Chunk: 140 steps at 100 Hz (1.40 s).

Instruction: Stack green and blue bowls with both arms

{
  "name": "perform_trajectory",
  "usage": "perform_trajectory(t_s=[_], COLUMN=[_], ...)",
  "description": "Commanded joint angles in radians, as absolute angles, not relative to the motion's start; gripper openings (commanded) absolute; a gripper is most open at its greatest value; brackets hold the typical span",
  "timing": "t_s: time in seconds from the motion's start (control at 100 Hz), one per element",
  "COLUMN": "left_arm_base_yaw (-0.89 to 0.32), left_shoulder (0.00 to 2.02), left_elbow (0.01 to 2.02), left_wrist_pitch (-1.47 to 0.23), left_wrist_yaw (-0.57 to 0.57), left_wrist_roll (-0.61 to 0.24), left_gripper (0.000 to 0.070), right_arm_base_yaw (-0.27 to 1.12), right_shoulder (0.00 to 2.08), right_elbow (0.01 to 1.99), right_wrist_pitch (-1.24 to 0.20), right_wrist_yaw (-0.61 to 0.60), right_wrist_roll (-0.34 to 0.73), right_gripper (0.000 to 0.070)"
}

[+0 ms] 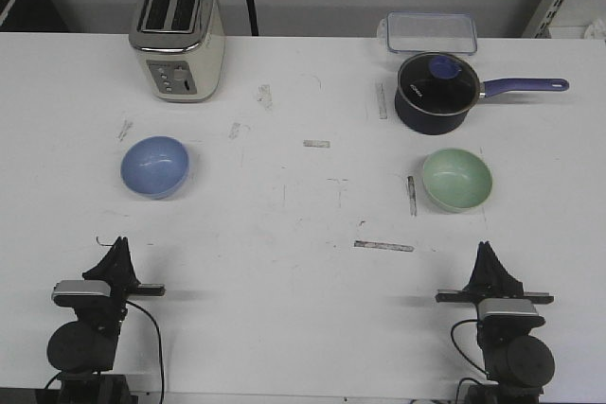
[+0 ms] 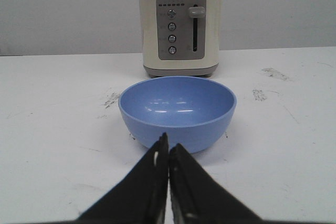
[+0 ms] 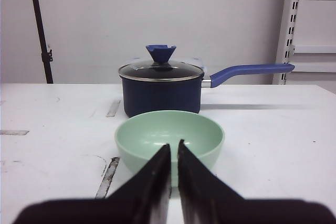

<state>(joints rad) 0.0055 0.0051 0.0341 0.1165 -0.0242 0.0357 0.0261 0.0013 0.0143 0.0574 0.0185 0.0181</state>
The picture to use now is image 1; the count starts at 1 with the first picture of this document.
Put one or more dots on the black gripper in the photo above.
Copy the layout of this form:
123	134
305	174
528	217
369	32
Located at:
110	312
488	269

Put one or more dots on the green bowl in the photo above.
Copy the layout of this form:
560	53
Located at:
456	180

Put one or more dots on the blue bowl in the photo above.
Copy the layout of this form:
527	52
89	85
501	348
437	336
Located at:
155	167

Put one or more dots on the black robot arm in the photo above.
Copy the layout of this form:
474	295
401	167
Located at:
516	365
84	351

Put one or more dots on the dark blue saucepan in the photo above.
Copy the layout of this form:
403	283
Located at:
433	124

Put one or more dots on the glass pot lid blue knob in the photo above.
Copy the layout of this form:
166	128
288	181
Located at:
438	83

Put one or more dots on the cream two-slot toaster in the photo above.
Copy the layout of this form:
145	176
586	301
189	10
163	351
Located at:
179	45

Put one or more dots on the clear plastic food container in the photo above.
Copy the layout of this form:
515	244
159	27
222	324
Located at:
411	32

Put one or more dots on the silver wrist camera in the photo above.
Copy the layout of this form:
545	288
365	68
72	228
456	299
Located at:
506	307
80	293

